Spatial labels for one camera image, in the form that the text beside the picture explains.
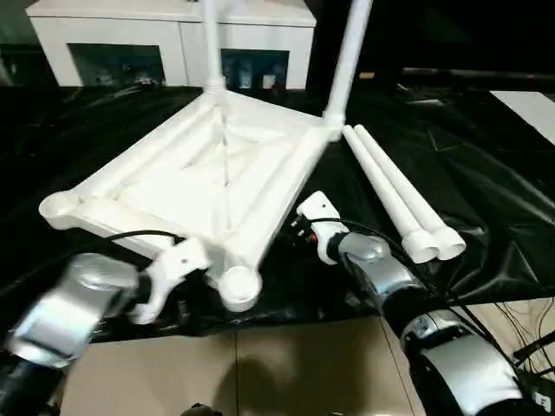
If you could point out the long black rod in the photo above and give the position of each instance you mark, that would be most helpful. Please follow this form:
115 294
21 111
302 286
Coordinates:
477 74

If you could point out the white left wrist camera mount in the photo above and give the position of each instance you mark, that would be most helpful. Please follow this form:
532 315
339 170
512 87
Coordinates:
173 264

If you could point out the black work mat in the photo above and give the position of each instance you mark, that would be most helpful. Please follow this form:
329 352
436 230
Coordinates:
65 151

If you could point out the flat white board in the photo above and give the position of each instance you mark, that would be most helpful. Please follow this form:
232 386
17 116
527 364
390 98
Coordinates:
529 112

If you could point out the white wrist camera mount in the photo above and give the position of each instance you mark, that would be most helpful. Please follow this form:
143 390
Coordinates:
321 208
173 264

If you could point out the white plastic table leg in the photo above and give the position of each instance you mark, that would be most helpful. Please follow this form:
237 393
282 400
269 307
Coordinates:
347 65
214 43
448 245
418 247

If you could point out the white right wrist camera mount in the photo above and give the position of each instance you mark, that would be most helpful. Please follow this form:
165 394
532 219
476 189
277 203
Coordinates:
321 208

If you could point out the small yellow label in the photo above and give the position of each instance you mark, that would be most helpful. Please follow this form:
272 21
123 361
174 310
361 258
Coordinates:
367 76

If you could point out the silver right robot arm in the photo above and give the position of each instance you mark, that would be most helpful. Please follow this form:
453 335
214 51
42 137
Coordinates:
390 268

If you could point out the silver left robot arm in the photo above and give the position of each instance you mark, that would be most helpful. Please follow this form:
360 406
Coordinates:
78 303

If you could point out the white glass door cabinet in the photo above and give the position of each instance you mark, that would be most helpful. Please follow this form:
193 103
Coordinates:
130 30

